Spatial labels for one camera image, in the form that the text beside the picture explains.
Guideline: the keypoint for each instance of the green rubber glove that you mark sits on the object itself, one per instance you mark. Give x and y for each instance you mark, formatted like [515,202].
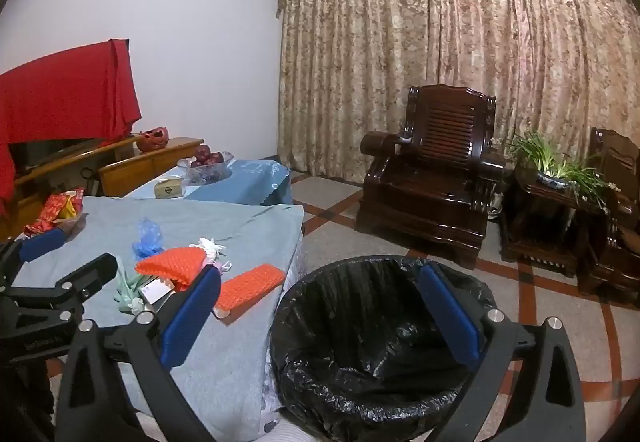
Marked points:
[127,284]

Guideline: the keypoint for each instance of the red apple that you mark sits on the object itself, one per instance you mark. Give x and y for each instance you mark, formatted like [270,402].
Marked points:
[202,152]
[216,157]

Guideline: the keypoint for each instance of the trash bin with black liner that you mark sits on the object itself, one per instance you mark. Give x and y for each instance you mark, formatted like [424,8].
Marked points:
[370,322]

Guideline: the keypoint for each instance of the dark wooden side table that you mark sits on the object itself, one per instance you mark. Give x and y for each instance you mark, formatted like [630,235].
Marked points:
[550,222]

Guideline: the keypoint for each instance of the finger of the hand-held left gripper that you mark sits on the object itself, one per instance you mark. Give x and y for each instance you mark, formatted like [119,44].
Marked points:
[92,274]
[42,244]

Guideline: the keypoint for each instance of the beige patterned curtain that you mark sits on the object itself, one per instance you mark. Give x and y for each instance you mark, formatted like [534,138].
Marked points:
[400,46]

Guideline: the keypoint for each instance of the tissue box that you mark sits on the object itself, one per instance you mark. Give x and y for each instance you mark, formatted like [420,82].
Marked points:
[169,188]

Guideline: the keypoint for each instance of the blue patterned tablecloth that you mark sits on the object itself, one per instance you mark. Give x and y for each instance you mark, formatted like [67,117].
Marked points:
[255,182]

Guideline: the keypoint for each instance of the potted green plant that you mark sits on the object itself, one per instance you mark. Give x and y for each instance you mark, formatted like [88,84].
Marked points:
[552,166]

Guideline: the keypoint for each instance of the dark wooden armchair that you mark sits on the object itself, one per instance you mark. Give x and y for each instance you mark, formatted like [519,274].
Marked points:
[425,192]
[615,242]

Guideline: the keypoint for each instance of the small red snack packet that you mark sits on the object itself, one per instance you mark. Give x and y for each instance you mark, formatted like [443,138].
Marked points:
[36,228]

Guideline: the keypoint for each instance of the red bag on cabinet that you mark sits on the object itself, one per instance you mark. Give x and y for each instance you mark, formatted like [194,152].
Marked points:
[152,140]

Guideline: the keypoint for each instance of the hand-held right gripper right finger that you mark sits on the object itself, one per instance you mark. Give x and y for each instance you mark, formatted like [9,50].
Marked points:
[450,317]

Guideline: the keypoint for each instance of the light blue plastic bag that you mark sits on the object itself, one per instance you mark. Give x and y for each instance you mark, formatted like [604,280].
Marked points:
[150,229]

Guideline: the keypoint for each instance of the television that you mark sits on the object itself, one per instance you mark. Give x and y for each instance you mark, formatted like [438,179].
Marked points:
[40,154]

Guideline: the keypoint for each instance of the red yellow snack packet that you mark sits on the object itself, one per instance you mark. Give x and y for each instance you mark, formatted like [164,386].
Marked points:
[62,204]

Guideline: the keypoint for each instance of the red cloth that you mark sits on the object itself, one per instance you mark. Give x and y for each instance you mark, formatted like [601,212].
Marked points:
[60,91]

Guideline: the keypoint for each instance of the orange mesh pouch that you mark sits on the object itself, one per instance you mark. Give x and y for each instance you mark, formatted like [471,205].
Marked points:
[170,267]
[250,289]

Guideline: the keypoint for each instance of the white paper tag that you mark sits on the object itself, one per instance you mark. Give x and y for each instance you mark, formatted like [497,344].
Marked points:
[156,292]

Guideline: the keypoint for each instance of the glass snack bowl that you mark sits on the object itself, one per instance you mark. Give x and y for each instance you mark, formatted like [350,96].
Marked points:
[72,224]

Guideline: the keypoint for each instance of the glass fruit bowl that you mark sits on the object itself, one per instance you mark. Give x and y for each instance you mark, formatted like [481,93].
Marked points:
[207,171]

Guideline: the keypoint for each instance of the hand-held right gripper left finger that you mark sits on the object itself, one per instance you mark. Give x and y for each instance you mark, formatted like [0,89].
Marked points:
[192,317]

